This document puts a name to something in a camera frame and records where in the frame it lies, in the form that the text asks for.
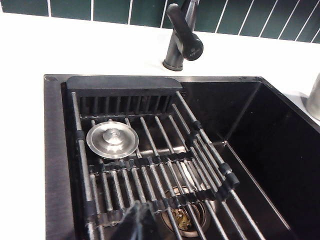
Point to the stainless steel container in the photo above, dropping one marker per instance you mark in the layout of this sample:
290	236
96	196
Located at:
313	102

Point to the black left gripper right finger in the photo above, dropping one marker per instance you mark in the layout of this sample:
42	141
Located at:
150	225

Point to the black sink drying rack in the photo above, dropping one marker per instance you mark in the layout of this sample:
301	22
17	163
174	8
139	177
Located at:
155	160

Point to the dark metal kitchen faucet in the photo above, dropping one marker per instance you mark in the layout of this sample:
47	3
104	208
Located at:
175	52

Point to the metal sink drain strainer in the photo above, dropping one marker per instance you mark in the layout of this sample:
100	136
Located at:
183	217

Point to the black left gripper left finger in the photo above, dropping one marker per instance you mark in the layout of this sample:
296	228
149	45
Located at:
130	225

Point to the black sink basin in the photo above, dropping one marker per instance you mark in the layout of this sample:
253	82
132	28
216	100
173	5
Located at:
275	150

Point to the stainless steel sink stopper lid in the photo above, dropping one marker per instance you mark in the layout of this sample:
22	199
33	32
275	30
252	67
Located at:
112	140

